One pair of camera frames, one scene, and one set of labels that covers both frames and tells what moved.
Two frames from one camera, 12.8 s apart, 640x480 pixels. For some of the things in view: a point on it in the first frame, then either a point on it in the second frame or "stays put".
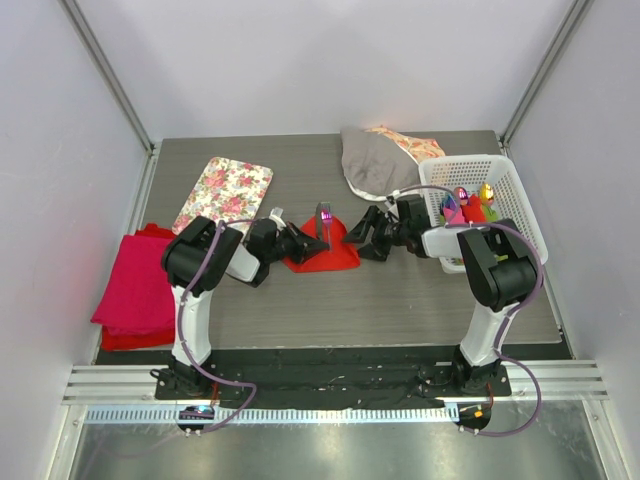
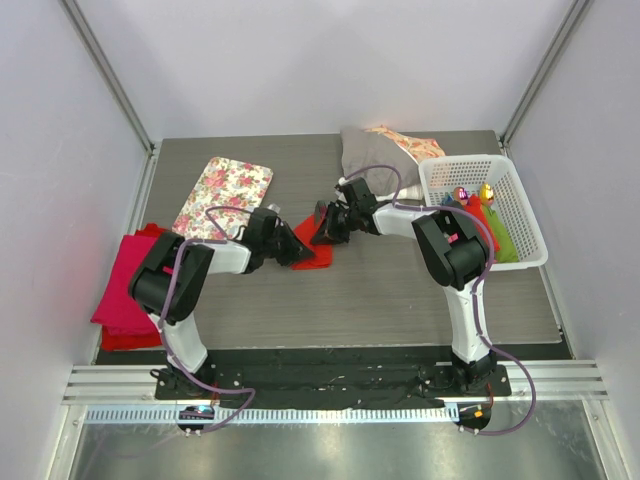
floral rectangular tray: [224, 191] stays put
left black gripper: [303, 243] stays put
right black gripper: [359, 234] → [331, 231]
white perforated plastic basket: [442, 175] stays put
